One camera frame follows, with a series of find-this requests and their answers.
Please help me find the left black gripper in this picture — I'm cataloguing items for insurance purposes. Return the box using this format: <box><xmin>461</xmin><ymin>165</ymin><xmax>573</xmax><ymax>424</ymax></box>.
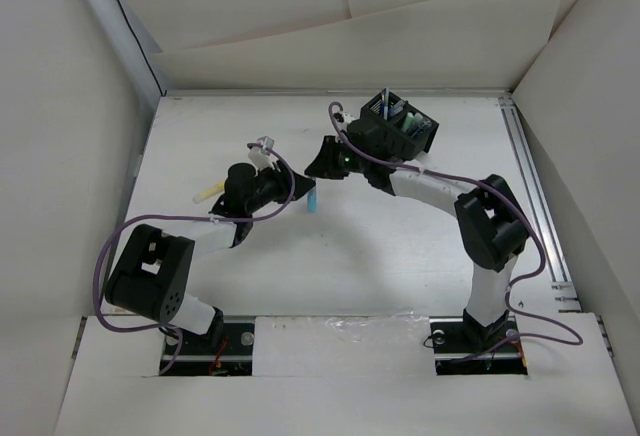
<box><xmin>245</xmin><ymin>159</ymin><xmax>314</xmax><ymax>214</ymax></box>

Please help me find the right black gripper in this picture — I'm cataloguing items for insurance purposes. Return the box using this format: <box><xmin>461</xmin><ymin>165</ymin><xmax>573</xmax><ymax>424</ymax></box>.
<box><xmin>306</xmin><ymin>134</ymin><xmax>370</xmax><ymax>179</ymax></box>

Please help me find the light blue highlighter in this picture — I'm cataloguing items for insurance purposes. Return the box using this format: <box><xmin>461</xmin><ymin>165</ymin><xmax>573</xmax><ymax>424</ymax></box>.
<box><xmin>306</xmin><ymin>186</ymin><xmax>318</xmax><ymax>214</ymax></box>

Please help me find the black two-compartment pen holder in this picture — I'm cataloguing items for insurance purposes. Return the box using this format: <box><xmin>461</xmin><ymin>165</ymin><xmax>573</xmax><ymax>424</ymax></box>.
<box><xmin>360</xmin><ymin>89</ymin><xmax>439</xmax><ymax>161</ymax></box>

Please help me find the yellow highlighter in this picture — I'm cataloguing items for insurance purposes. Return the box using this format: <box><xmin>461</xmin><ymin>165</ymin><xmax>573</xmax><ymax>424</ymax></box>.
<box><xmin>192</xmin><ymin>182</ymin><xmax>224</xmax><ymax>204</ymax></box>

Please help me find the light blue gel pen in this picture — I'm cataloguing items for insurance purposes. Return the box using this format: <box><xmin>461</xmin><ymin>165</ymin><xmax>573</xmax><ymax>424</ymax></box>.
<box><xmin>389</xmin><ymin>100</ymin><xmax>405</xmax><ymax>117</ymax></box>

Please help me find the green highlighter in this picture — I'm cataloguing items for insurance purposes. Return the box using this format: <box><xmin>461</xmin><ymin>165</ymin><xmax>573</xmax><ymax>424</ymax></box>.
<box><xmin>401</xmin><ymin>112</ymin><xmax>415</xmax><ymax>133</ymax></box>

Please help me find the orange cap highlighter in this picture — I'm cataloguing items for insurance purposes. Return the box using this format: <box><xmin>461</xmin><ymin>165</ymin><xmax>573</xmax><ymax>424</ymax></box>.
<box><xmin>409</xmin><ymin>113</ymin><xmax>424</xmax><ymax>135</ymax></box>

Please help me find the blue cap glue bottle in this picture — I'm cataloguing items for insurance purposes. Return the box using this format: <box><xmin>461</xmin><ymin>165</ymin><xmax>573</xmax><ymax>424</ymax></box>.
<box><xmin>414</xmin><ymin>117</ymin><xmax>433</xmax><ymax>137</ymax></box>

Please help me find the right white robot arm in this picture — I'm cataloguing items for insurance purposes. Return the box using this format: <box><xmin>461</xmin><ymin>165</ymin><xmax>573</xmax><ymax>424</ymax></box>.
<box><xmin>305</xmin><ymin>110</ymin><xmax>531</xmax><ymax>350</ymax></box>

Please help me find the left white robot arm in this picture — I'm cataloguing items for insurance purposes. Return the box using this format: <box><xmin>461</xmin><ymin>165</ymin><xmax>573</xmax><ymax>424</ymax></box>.
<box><xmin>105</xmin><ymin>161</ymin><xmax>315</xmax><ymax>353</ymax></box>

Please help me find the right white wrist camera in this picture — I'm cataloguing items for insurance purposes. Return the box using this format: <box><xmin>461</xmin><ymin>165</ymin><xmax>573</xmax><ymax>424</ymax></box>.
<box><xmin>334</xmin><ymin>111</ymin><xmax>356</xmax><ymax>128</ymax></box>

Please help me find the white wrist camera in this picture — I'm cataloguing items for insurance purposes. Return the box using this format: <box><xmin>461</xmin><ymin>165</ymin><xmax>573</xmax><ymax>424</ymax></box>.
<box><xmin>334</xmin><ymin>111</ymin><xmax>356</xmax><ymax>128</ymax></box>
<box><xmin>248</xmin><ymin>136</ymin><xmax>274</xmax><ymax>171</ymax></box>

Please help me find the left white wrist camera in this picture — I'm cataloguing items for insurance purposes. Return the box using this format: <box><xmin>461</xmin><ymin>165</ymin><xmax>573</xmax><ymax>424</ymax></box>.
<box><xmin>248</xmin><ymin>136</ymin><xmax>274</xmax><ymax>171</ymax></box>

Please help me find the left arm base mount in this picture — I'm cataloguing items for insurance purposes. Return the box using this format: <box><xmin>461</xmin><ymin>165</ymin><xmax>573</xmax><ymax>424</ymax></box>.
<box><xmin>159</xmin><ymin>316</ymin><xmax>256</xmax><ymax>377</ymax></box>

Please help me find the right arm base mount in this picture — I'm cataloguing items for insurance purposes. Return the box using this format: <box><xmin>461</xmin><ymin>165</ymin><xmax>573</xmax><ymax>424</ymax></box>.
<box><xmin>423</xmin><ymin>312</ymin><xmax>528</xmax><ymax>376</ymax></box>

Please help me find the right aluminium rail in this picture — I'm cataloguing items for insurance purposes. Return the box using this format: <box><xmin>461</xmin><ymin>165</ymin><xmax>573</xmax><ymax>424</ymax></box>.
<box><xmin>498</xmin><ymin>96</ymin><xmax>582</xmax><ymax>313</ymax></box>

